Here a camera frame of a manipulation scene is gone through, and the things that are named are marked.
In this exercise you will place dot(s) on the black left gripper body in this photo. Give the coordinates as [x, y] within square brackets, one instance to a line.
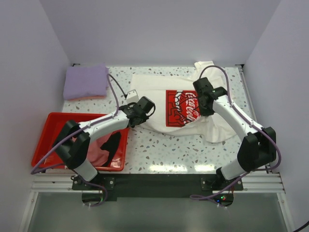
[143, 119]

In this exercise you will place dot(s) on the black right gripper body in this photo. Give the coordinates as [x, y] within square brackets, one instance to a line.
[204, 110]

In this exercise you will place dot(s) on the white t-shirt red print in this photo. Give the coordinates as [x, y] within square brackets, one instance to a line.
[175, 99]

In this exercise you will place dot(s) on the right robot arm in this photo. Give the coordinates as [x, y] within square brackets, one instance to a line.
[257, 146]

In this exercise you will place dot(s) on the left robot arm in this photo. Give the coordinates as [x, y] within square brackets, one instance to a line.
[73, 141]

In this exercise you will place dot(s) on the black garment in bin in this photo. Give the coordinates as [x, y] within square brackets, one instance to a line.
[111, 146]

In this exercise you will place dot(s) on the pink t-shirt in bin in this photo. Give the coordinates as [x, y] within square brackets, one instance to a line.
[95, 155]

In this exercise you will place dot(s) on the folded purple t-shirt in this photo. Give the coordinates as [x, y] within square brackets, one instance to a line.
[84, 81]

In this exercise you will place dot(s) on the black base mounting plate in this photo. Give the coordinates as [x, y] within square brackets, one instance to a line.
[110, 187]

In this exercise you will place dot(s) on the red plastic bin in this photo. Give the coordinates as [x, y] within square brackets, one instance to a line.
[53, 125]

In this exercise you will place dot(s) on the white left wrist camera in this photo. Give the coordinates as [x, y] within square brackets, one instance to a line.
[132, 96]

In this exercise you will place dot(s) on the aluminium frame rail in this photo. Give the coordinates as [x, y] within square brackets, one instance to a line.
[252, 183]

